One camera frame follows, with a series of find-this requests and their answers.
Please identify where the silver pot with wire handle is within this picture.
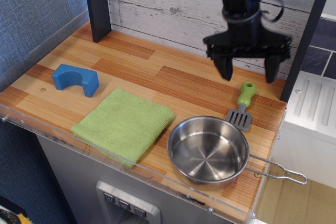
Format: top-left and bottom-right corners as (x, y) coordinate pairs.
(166, 115), (308, 191)

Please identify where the dark vertical post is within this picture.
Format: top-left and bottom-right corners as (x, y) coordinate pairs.
(280, 0), (327, 102)
(87, 0), (111, 42)

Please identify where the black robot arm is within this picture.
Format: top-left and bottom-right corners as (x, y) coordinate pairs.
(203, 0), (292, 83)

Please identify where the green handled grey spatula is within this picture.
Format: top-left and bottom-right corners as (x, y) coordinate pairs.
(226, 82), (257, 131)

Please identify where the blue arch block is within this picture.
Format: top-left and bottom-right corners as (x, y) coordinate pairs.
(51, 64), (100, 97)

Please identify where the yellow object at corner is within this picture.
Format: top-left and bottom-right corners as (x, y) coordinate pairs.
(1, 209), (32, 224)

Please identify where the green folded cloth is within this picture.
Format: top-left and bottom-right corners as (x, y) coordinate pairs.
(71, 88), (174, 168)

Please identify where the clear acrylic front guard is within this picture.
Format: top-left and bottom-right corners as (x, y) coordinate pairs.
(1, 105), (258, 223)

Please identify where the grey control panel with buttons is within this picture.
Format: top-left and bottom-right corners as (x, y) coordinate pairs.
(96, 180), (161, 223)

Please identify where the white ridged side counter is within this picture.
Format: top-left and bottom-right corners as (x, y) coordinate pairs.
(271, 71), (335, 187)

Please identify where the dark right vertical post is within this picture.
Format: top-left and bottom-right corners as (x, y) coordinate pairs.
(280, 0), (327, 102)

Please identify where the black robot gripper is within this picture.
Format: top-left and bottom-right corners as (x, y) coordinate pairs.
(203, 11), (292, 83)

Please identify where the dark left vertical post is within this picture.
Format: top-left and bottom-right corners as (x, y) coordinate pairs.
(87, 0), (111, 42)

